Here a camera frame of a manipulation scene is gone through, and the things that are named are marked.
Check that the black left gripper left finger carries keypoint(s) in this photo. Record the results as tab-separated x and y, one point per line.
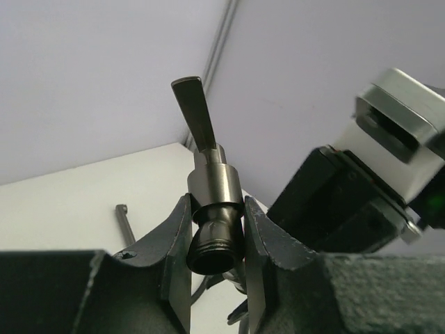
144	288

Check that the grey metal faucet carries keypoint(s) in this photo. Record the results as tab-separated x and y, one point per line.
214	186

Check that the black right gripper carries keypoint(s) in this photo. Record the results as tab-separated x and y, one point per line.
334	203

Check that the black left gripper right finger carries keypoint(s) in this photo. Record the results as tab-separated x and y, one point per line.
293	289

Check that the aluminium frame post right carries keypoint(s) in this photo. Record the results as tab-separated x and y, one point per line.
219	42

